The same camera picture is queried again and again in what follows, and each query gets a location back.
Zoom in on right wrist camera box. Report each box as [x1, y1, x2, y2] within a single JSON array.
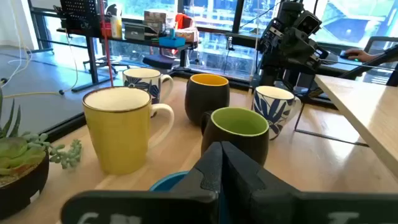
[[294, 10, 323, 35]]

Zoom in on grey metal box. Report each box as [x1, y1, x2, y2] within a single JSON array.
[[124, 24, 146, 41]]

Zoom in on black mug green inside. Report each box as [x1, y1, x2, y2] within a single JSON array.
[[200, 106, 270, 167]]

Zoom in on white mug blue floral print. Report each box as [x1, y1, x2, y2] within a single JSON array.
[[251, 85, 302, 141], [122, 67, 174, 118]]

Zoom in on black round stool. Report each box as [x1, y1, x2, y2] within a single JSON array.
[[142, 55, 175, 70]]

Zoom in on white and yellow bottle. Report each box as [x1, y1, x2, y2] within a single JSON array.
[[110, 14, 123, 39]]

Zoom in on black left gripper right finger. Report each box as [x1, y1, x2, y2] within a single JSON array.
[[222, 141, 398, 224]]

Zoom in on blue plastic tray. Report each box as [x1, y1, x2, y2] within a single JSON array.
[[158, 29, 187, 48]]

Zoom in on cardboard box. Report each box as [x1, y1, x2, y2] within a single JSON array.
[[143, 11, 169, 32]]

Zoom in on red pole stand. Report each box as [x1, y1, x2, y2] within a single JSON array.
[[99, 0, 115, 87]]

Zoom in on black mug blue inside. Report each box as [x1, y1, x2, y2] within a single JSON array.
[[149, 170, 190, 192]]

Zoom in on office chair wheel base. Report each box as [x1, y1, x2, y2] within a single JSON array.
[[83, 57, 131, 75]]

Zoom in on black frame strut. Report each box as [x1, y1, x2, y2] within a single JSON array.
[[338, 45, 398, 88]]

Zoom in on yellow floor cable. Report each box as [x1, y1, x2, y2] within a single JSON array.
[[2, 34, 80, 100]]

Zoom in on orange red bag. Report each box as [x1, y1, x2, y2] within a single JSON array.
[[175, 13, 193, 30]]

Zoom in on black mug yellow inside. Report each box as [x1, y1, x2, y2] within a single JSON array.
[[184, 73, 231, 127]]

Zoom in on person's hand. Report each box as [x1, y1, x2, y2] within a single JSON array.
[[345, 48, 382, 63]]

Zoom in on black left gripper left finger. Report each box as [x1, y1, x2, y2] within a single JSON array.
[[60, 141, 223, 224]]

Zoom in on black pegboard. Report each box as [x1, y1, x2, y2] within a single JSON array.
[[60, 0, 100, 30]]

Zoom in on black metal desk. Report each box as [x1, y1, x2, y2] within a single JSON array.
[[27, 0, 200, 94]]

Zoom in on succulent plant in black pot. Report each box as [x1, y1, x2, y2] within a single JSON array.
[[0, 88, 83, 220]]

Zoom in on yellow mug with white handle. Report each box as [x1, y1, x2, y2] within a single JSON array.
[[81, 86, 175, 175]]

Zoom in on wooden shelf with black legs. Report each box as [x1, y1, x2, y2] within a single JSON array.
[[294, 73, 398, 178]]

